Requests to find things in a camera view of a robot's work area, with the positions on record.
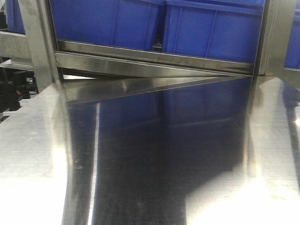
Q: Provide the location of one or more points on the blue bin far left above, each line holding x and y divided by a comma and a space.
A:
121, 23

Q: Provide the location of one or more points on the black equipment at left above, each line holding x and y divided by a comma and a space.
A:
16, 85

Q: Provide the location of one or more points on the stainless steel shelf frame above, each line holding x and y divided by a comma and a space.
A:
38, 49

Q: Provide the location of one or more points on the blue bin behind post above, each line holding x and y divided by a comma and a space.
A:
212, 30

